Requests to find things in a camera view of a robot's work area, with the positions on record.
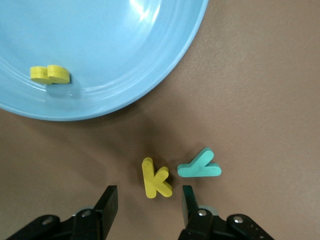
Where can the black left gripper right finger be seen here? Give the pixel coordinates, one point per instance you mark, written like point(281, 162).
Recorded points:
point(192, 220)

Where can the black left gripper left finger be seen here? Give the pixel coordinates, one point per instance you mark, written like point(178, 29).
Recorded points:
point(105, 210)

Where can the teal foam letter y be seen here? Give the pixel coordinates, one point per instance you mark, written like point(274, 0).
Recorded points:
point(197, 171)

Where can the yellow foam letter k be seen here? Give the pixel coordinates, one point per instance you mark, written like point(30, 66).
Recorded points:
point(149, 180)

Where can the yellow foam letter i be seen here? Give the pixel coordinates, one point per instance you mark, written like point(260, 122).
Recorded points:
point(40, 73)

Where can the brown table cover sheet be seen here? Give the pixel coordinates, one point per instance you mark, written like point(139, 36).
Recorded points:
point(250, 75)

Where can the blue plate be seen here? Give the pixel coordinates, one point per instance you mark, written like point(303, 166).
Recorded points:
point(100, 50)

